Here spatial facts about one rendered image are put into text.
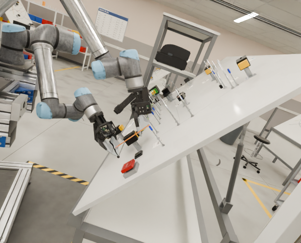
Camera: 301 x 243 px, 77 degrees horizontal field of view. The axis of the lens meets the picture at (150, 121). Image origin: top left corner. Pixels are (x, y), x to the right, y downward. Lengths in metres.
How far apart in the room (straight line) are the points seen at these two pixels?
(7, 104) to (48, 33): 0.38
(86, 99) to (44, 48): 0.31
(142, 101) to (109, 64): 0.20
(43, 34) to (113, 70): 0.43
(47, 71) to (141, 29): 7.60
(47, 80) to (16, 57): 0.56
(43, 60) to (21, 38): 0.49
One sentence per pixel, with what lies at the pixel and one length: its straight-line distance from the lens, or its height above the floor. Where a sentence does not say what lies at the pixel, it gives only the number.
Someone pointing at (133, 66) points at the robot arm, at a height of 1.45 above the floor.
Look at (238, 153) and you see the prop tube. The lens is 0.83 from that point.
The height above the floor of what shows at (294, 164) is 0.49.
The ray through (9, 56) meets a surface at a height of 1.21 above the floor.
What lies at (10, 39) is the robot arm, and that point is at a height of 1.31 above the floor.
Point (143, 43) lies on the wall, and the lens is 8.42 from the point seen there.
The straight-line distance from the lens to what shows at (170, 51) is 1.85.
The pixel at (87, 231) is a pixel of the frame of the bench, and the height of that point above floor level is 0.80.
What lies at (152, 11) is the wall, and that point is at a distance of 8.55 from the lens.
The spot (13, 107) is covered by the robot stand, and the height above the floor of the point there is 1.10.
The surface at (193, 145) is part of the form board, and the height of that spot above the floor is 1.30.
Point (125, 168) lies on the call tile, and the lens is 0.71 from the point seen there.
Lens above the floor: 1.52
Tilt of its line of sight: 19 degrees down
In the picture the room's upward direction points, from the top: 20 degrees clockwise
